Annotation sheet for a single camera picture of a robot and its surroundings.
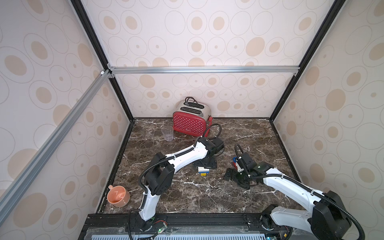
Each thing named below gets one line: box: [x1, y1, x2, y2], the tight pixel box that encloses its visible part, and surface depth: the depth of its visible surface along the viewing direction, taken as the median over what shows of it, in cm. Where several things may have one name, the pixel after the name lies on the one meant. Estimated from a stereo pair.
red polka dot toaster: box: [173, 100, 214, 137], surface depth 103 cm
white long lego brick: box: [198, 166, 210, 172], surface depth 86 cm
